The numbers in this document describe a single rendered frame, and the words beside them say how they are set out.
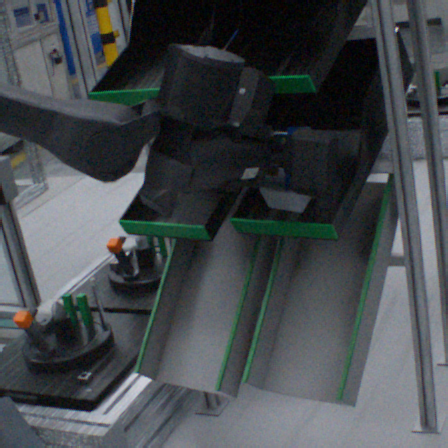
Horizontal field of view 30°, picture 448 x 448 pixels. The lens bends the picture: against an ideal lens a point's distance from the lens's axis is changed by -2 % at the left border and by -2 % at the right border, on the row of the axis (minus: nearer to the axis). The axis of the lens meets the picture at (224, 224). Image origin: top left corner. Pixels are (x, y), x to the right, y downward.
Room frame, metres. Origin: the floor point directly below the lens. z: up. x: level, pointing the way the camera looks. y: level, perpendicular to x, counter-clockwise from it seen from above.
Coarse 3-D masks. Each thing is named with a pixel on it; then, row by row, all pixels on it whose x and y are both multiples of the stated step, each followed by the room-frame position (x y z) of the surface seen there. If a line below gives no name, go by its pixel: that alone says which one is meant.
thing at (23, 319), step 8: (24, 312) 1.07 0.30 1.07; (32, 312) 1.08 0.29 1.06; (16, 320) 1.06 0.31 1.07; (24, 320) 1.05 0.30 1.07; (24, 328) 1.06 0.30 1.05; (32, 328) 1.07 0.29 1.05; (32, 336) 1.07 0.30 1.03; (40, 336) 1.08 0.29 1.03; (40, 344) 1.07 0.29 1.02; (48, 344) 1.09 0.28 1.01
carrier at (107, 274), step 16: (128, 240) 1.50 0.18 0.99; (144, 240) 1.35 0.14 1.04; (160, 240) 1.39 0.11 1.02; (128, 256) 1.39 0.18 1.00; (144, 256) 1.34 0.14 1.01; (160, 256) 1.39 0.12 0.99; (96, 272) 1.42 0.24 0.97; (112, 272) 1.36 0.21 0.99; (144, 272) 1.33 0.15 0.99; (160, 272) 1.32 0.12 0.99; (80, 288) 1.36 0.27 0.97; (112, 288) 1.33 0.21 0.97; (128, 288) 1.30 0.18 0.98; (144, 288) 1.29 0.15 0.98; (112, 304) 1.27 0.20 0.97; (128, 304) 1.26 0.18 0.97; (144, 304) 1.24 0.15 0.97
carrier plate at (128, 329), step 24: (96, 312) 1.25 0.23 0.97; (24, 336) 1.21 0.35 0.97; (120, 336) 1.15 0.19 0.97; (0, 360) 1.14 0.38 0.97; (120, 360) 1.07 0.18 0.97; (0, 384) 1.06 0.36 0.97; (24, 384) 1.05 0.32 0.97; (48, 384) 1.04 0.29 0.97; (72, 384) 1.02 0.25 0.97; (96, 384) 1.01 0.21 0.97; (72, 408) 0.99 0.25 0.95
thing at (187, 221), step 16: (160, 128) 1.05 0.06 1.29; (192, 192) 0.99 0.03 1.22; (208, 192) 0.98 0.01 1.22; (224, 192) 0.93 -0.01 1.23; (240, 192) 0.95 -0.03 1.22; (128, 208) 0.99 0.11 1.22; (144, 208) 1.00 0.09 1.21; (176, 208) 0.98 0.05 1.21; (192, 208) 0.96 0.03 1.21; (208, 208) 0.95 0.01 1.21; (224, 208) 0.93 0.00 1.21; (128, 224) 0.96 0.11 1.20; (144, 224) 0.95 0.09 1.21; (160, 224) 0.93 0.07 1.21; (176, 224) 0.92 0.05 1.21; (192, 224) 0.94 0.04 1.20; (208, 224) 0.90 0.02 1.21; (208, 240) 0.90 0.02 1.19
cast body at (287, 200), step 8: (272, 136) 0.85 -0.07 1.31; (280, 168) 0.82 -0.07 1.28; (272, 176) 0.84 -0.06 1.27; (280, 176) 0.83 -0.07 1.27; (272, 184) 0.84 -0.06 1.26; (280, 184) 0.84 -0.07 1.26; (264, 192) 0.84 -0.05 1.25; (272, 192) 0.83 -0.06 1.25; (280, 192) 0.83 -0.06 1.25; (288, 192) 0.82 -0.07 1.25; (272, 200) 0.84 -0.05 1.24; (280, 200) 0.83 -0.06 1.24; (288, 200) 0.83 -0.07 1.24; (296, 200) 0.82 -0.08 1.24; (304, 200) 0.83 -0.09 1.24; (280, 208) 0.84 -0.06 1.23; (288, 208) 0.84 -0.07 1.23; (296, 208) 0.83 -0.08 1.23
